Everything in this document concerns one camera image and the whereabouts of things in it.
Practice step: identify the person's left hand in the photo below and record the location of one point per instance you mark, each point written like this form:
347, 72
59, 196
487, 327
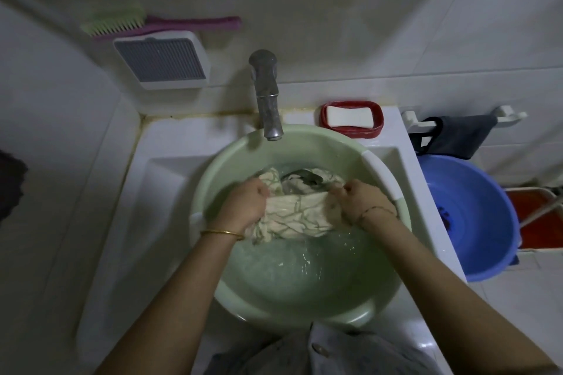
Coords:
244, 207

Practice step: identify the person's right hand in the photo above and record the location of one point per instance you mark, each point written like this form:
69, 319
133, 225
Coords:
367, 203

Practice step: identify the cream leaf-patterned clothes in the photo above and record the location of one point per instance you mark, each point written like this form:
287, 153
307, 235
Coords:
299, 212

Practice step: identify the red soap dish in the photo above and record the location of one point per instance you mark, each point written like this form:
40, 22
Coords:
378, 120

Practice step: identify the white soap bar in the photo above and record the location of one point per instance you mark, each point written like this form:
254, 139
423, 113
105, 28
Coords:
349, 116

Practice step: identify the light green plastic basin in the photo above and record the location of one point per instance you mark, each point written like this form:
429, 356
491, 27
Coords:
308, 282

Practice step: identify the metal faucet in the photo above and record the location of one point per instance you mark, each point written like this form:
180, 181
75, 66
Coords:
268, 98

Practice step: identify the person's left forearm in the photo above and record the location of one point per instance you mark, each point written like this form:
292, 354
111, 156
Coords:
171, 304

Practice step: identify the person's right forearm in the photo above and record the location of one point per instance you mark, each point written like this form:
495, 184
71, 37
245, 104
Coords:
457, 300

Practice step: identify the person's grey patterned shirt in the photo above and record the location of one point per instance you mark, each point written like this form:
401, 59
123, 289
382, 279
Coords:
316, 352

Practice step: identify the gold bangle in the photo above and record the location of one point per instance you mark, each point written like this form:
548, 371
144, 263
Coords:
222, 233

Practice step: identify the white ceramic sink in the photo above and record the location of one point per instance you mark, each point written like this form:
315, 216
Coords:
136, 221

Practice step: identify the blue plastic basin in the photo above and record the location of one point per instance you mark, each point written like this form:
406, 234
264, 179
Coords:
479, 216

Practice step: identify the dark grey cloth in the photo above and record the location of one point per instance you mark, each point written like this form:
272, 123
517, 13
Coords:
462, 136

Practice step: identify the red bucket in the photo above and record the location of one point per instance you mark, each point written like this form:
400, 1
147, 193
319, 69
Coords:
541, 218

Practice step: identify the green and pink scrub brush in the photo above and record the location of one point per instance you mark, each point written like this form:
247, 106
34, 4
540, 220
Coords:
176, 24

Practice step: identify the dark purple towel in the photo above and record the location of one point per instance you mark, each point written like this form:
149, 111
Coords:
11, 185

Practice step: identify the white wall towel rack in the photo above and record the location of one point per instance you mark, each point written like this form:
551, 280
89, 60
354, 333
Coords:
512, 116

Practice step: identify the white wall box grey ribbed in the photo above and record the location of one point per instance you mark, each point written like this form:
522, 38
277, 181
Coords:
162, 58

